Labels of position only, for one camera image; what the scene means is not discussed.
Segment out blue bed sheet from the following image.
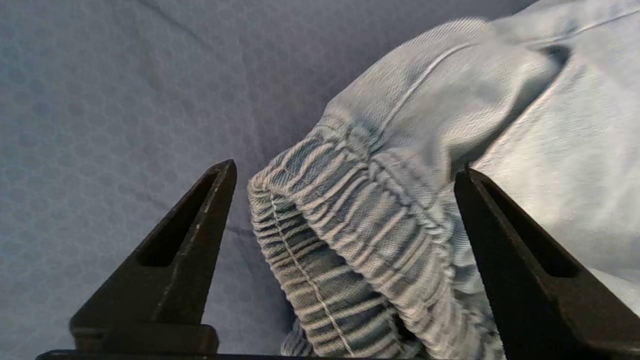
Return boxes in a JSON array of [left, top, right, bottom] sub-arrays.
[[0, 0, 541, 360]]

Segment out light blue denim shorts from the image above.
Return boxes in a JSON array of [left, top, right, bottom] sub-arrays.
[[247, 0, 640, 360]]

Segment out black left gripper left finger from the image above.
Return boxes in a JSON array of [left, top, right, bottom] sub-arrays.
[[69, 159, 238, 355]]

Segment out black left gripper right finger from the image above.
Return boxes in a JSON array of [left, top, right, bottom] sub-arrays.
[[454, 166, 640, 360]]

